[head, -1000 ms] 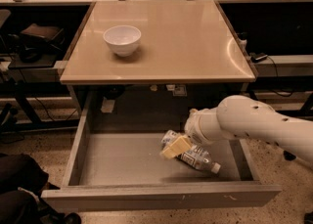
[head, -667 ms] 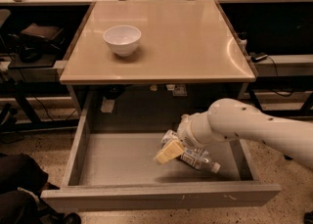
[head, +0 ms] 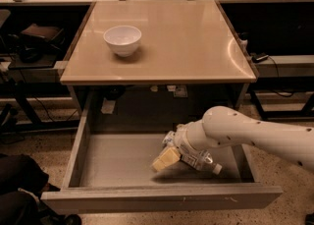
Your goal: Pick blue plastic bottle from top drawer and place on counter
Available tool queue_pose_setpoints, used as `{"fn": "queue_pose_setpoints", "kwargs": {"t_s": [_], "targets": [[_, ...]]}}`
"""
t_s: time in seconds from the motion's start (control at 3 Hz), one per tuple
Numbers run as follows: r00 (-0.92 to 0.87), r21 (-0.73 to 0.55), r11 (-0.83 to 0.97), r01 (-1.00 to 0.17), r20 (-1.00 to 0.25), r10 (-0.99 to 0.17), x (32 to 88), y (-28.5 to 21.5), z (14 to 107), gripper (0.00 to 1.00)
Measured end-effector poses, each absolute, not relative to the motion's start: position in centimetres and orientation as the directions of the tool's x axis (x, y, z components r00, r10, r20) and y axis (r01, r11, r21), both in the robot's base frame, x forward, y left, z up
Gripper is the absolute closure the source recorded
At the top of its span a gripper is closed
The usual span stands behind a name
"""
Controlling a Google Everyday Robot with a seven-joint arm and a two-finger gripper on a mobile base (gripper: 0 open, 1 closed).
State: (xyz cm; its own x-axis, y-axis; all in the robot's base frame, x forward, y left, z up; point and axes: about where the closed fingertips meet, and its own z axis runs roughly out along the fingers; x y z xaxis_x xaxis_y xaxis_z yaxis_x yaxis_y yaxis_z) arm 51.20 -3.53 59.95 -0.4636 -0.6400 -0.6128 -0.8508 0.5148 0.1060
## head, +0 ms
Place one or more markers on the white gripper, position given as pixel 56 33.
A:
pixel 182 141

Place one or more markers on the clear plastic water bottle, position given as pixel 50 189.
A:
pixel 201 161

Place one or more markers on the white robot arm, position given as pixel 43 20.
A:
pixel 220 127

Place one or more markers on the beige top counter cabinet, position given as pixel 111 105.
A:
pixel 183 42

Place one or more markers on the white ceramic bowl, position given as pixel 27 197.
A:
pixel 123 40

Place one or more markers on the black power adapter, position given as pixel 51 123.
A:
pixel 257 58

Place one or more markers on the dark bag lower left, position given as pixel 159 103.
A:
pixel 21 179

